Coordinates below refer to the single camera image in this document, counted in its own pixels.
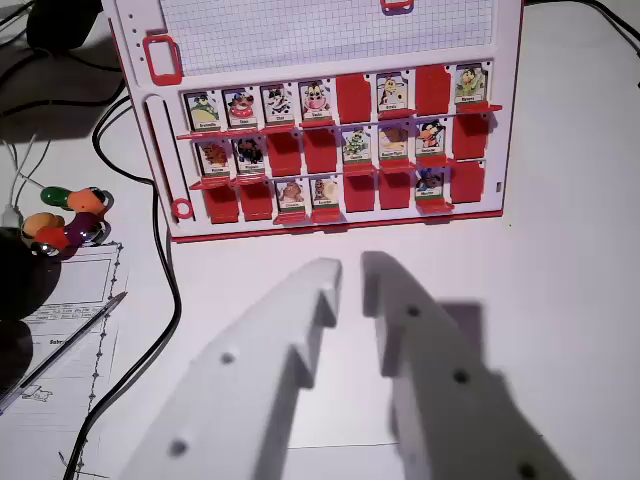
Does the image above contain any printed paper sheet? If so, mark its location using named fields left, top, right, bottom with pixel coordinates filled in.
left=0, top=239, right=132, bottom=480

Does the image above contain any ballpoint pen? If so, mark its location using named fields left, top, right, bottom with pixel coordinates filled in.
left=0, top=291, right=129, bottom=407

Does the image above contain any colourful bead fidget toy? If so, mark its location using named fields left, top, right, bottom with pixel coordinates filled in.
left=22, top=185, right=114, bottom=257

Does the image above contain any black rounded object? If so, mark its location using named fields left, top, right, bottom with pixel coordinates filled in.
left=0, top=225, right=64, bottom=397

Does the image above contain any red and white game board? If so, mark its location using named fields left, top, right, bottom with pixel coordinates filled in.
left=99, top=0, right=525, bottom=245

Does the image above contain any black box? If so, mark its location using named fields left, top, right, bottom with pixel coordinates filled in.
left=25, top=0, right=104, bottom=52

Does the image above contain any long black cable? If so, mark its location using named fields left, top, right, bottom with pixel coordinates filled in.
left=62, top=94, right=182, bottom=480

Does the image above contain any white cable with plug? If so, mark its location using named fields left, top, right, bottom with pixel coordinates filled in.
left=0, top=132, right=52, bottom=236

